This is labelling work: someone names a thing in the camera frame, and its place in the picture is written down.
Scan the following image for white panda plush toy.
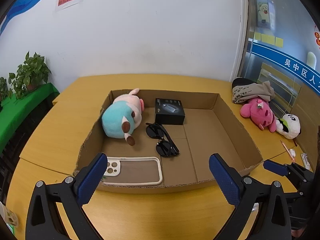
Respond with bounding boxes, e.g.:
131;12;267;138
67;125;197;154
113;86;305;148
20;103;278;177
276;114;301;139

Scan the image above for potted green plant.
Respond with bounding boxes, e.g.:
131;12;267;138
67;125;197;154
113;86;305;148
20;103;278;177
8;52;52;99
0;76;13;103

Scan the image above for brown cardboard box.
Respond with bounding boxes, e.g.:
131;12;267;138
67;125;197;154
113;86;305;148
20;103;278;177
74;89;263;194

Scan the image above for pink plush toy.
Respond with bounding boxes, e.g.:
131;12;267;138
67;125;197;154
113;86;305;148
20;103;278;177
240;97;276;133

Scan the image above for clear white phone case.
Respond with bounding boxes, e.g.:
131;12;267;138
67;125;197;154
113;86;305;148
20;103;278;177
101;157;163;187

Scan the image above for black sunglasses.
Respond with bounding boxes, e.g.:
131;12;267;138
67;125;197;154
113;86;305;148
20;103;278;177
146;123;180;158

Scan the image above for pink pen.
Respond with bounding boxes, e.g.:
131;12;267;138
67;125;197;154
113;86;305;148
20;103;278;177
280;141;296;163

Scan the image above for green cloth side table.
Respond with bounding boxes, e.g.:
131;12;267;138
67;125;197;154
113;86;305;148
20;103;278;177
0;82;61;153

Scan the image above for white plastic packaging tray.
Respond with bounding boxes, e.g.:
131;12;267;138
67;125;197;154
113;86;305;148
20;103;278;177
300;153;311;171

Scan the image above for black charger box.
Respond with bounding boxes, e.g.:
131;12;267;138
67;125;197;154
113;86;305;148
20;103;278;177
155;98;185;125

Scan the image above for pig plush toy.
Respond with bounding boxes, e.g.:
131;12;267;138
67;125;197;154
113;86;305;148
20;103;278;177
101;88;145;146

